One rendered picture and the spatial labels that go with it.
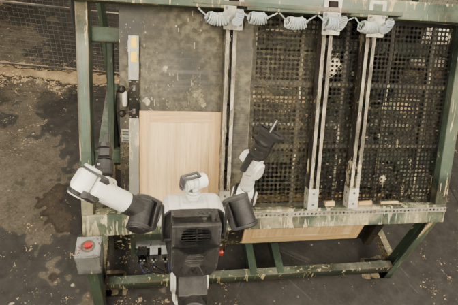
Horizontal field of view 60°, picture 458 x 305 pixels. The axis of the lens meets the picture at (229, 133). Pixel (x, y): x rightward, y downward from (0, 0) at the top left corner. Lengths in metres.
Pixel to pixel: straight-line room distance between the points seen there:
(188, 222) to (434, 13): 1.75
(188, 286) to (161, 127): 0.82
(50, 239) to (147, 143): 1.44
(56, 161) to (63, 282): 1.17
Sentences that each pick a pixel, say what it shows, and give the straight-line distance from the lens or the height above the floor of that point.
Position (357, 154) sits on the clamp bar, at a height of 1.19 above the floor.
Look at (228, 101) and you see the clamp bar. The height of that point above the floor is 1.43.
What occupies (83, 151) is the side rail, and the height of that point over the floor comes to 1.21.
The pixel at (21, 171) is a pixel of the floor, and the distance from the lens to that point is 3.84.
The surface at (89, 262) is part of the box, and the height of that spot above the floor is 0.88.
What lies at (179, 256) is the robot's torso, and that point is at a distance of 1.71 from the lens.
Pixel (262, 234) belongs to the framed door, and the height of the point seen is 0.35.
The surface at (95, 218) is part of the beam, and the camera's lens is 2.30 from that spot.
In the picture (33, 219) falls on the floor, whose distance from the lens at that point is 3.49.
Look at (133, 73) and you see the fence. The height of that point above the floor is 1.55.
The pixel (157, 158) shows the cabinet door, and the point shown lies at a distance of 2.20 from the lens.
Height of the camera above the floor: 2.76
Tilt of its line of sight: 43 degrees down
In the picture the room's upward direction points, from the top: 10 degrees clockwise
